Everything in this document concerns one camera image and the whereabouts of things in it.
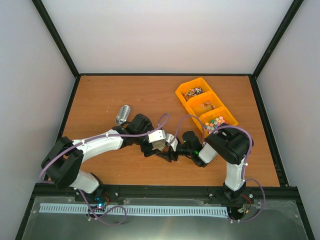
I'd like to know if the gold jar lid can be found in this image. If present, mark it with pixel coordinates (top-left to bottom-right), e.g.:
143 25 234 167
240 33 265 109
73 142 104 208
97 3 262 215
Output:
152 139 166 151

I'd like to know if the silver metal scoop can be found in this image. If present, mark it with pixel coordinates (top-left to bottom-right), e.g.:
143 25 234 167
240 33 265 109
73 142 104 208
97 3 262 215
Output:
115 105 131 126

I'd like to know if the yellow popsicle candy bin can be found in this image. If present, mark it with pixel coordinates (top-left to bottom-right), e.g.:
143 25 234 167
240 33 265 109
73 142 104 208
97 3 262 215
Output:
185 90 225 117

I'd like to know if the yellow star candy bin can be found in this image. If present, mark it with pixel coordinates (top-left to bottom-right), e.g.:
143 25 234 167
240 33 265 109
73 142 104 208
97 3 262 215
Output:
199 107 239 137

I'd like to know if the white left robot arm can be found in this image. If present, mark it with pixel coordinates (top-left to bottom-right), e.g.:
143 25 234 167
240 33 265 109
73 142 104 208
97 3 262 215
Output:
39 114 166 202

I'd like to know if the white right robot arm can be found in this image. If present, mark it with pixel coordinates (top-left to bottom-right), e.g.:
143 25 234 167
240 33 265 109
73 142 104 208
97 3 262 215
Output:
156 123 254 203

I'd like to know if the pile of star candies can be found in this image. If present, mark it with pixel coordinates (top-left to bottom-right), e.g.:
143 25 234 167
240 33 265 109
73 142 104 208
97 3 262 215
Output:
204 116 228 133

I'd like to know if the pile of popsicle candies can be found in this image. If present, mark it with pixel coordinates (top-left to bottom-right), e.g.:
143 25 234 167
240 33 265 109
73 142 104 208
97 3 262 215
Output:
199 101 216 112

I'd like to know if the pile of lollipops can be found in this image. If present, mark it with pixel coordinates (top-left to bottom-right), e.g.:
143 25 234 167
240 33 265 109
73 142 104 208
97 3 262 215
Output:
182 86 204 101

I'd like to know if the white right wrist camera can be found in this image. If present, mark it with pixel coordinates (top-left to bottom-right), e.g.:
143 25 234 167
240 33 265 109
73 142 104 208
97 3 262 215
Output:
165 133 179 152

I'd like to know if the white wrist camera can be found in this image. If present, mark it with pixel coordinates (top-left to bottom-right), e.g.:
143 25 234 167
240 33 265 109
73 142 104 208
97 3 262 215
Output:
147 129 166 143
165 133 179 152

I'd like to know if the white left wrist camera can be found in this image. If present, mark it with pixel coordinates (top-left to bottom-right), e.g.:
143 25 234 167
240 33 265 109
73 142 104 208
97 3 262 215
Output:
147 129 166 143

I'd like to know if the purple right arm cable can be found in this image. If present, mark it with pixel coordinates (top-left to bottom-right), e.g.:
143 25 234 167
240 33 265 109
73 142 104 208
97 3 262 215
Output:
173 114 266 223

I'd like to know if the black aluminium frame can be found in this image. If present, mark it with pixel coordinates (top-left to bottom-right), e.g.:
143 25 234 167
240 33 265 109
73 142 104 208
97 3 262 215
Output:
15 0 315 240

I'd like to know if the light blue cable duct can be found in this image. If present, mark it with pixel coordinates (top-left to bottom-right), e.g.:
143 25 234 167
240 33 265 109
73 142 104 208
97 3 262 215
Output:
38 203 228 218

